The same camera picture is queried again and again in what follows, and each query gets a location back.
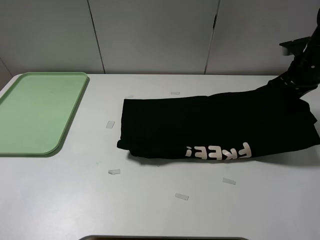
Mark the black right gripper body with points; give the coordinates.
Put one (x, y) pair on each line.
(303, 74)

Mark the black short sleeve t-shirt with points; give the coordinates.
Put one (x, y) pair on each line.
(269, 120)

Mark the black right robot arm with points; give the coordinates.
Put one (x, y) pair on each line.
(313, 46)

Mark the light green plastic tray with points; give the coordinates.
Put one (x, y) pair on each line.
(37, 110)

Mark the white tape marker near right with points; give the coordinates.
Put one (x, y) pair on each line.
(229, 181)

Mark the white tape marker near centre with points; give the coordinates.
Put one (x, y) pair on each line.
(182, 196)

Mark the white tape marker near left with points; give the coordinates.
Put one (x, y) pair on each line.
(114, 171)

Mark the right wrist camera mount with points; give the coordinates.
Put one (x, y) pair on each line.
(294, 47)

